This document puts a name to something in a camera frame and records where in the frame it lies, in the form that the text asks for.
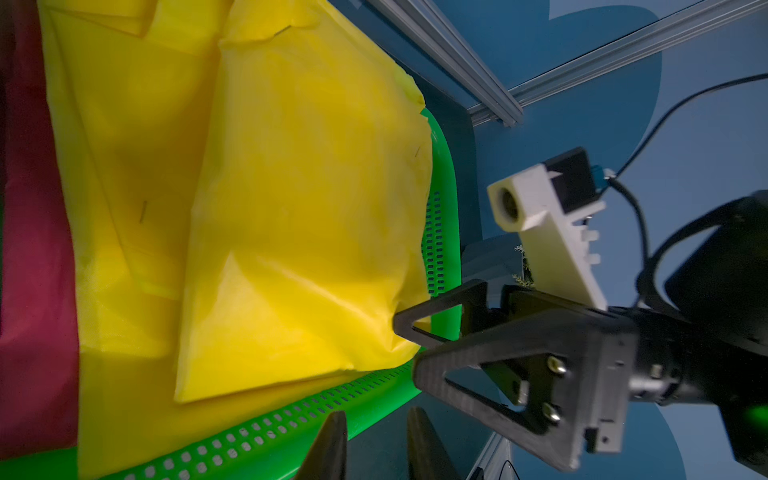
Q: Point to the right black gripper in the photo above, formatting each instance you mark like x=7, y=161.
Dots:
x=569, y=371

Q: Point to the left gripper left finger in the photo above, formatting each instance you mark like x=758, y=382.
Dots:
x=327, y=457

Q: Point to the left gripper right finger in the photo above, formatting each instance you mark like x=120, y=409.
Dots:
x=427, y=456

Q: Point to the green plastic mesh basket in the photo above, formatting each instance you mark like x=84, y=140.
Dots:
x=360, y=396

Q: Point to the pink raincoat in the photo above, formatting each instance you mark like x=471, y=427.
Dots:
x=39, y=339

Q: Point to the yellow duck face raincoat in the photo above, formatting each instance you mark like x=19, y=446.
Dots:
x=129, y=88

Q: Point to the plain yellow raincoat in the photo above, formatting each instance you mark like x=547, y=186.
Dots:
x=308, y=218

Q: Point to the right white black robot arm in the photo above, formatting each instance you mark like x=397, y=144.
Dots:
x=712, y=276

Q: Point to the right aluminium frame post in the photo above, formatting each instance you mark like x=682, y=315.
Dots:
x=424, y=24

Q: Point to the back aluminium frame bar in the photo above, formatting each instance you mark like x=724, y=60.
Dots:
x=665, y=33

